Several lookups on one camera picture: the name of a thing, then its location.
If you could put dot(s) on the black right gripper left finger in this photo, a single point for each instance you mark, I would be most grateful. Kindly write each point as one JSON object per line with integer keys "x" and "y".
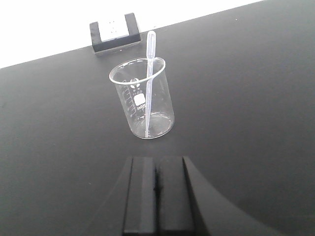
{"x": 140, "y": 216}

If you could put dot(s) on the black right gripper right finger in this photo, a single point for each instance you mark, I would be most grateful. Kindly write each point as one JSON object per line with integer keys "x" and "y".
{"x": 174, "y": 209}

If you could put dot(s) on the clear glass beaker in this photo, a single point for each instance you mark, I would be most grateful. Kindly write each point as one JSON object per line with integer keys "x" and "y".
{"x": 130, "y": 80}

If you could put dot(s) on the clear plastic pipette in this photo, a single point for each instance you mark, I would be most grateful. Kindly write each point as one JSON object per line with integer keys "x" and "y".
{"x": 150, "y": 55}

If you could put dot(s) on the black and white socket box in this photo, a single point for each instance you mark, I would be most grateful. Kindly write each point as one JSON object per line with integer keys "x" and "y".
{"x": 114, "y": 33}

